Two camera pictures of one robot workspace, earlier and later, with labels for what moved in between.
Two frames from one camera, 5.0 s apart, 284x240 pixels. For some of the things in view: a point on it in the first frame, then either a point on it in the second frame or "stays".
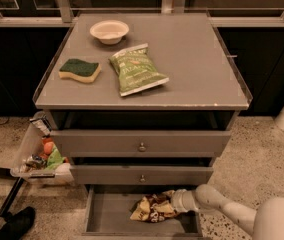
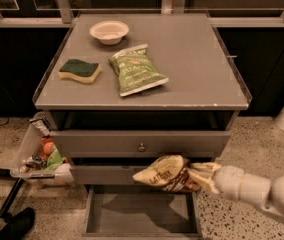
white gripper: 183,200 -> 229,181
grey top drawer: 143,143 stays
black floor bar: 10,197 stays
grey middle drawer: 141,175 stays
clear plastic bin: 38,157 stays
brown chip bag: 153,208 -> 173,173
